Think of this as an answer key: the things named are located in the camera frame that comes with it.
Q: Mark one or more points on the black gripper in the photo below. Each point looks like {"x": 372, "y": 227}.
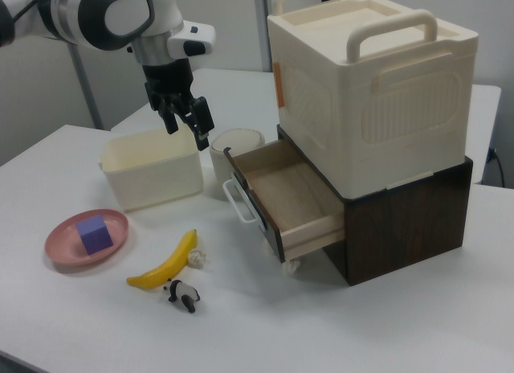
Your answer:
{"x": 166, "y": 81}

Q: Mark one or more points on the small panda toy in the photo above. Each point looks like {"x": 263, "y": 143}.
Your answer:
{"x": 182, "y": 293}

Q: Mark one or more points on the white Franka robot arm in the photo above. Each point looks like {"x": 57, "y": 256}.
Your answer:
{"x": 92, "y": 11}

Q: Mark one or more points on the yellow toy banana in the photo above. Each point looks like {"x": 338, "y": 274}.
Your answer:
{"x": 168, "y": 266}

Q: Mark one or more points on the dark wood drawer cabinet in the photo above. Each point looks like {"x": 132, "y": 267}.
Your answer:
{"x": 405, "y": 232}

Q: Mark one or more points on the cream rectangular plastic bin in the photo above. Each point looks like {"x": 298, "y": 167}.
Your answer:
{"x": 152, "y": 176}

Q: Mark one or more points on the orange tape strip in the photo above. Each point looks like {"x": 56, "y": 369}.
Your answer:
{"x": 279, "y": 85}

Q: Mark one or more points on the purple cube block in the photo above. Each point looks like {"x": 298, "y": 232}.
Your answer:
{"x": 95, "y": 234}

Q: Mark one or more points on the pink plastic plate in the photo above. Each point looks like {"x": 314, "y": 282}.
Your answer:
{"x": 64, "y": 250}

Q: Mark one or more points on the grey metal frame post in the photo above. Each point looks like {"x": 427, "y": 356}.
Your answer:
{"x": 86, "y": 91}

